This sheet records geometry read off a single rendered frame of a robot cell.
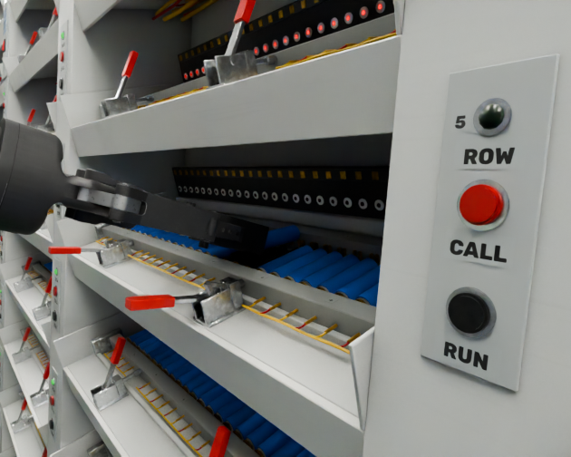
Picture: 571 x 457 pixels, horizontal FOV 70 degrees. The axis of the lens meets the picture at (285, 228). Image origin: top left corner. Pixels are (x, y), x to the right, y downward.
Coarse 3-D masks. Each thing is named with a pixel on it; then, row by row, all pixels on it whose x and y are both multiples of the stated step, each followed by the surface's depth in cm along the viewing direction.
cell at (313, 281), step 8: (352, 256) 38; (336, 264) 37; (344, 264) 37; (352, 264) 38; (320, 272) 36; (328, 272) 36; (336, 272) 36; (304, 280) 35; (312, 280) 35; (320, 280) 35
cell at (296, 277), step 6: (336, 252) 40; (318, 258) 39; (324, 258) 39; (330, 258) 39; (336, 258) 39; (312, 264) 38; (318, 264) 38; (324, 264) 38; (330, 264) 39; (300, 270) 37; (306, 270) 37; (312, 270) 37; (318, 270) 38; (288, 276) 37; (294, 276) 36; (300, 276) 37; (306, 276) 37
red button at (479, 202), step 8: (480, 184) 16; (464, 192) 16; (472, 192) 16; (480, 192) 16; (488, 192) 16; (496, 192) 16; (464, 200) 16; (472, 200) 16; (480, 200) 16; (488, 200) 16; (496, 200) 15; (464, 208) 16; (472, 208) 16; (480, 208) 16; (488, 208) 16; (496, 208) 15; (464, 216) 16; (472, 216) 16; (480, 216) 16; (488, 216) 16; (496, 216) 16; (480, 224) 16
